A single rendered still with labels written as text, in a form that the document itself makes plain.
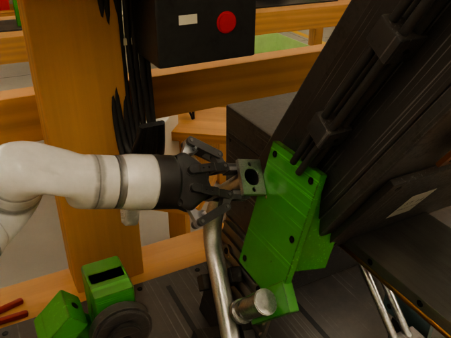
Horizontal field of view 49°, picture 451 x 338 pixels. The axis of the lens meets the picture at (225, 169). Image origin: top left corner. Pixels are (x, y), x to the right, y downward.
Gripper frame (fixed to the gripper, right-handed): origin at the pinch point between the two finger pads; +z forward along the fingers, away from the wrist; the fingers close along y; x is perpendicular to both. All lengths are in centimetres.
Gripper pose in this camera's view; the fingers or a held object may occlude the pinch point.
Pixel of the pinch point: (238, 182)
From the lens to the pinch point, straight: 74.3
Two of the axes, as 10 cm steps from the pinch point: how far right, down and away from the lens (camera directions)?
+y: -1.5, -9.5, 2.8
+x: -4.9, 3.2, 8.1
